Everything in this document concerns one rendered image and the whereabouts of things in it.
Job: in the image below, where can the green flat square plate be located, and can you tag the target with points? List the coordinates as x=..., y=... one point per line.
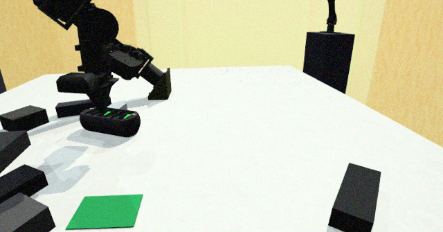
x=106, y=212

